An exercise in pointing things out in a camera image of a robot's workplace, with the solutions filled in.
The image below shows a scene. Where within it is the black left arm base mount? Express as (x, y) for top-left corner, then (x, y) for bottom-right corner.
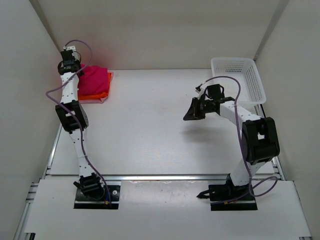
(73, 181), (121, 210)

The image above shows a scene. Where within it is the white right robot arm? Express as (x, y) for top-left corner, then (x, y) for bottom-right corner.
(183, 84), (280, 194)

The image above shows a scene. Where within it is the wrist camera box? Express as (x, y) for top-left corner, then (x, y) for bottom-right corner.
(195, 84), (207, 100)
(63, 45), (76, 51)

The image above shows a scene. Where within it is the white perforated plastic basket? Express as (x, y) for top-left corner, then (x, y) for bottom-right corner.
(210, 57), (266, 108)

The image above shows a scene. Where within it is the light pink t-shirt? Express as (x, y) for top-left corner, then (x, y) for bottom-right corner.
(79, 71), (114, 104)

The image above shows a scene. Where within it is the aluminium table edge rail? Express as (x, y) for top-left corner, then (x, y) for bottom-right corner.
(45, 173), (280, 181)

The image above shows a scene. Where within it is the orange t-shirt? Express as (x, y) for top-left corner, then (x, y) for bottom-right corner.
(77, 70), (110, 100)

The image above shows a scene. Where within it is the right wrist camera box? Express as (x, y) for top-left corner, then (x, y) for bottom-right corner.
(195, 84), (207, 100)

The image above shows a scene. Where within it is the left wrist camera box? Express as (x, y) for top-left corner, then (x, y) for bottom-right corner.
(63, 45), (76, 51)

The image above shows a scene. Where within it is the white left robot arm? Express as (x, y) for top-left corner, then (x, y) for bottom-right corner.
(55, 46), (106, 201)

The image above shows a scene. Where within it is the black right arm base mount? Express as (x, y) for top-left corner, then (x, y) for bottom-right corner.
(196, 180), (258, 212)

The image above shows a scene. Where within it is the magenta t-shirt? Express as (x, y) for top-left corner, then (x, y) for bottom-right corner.
(77, 65), (110, 98)

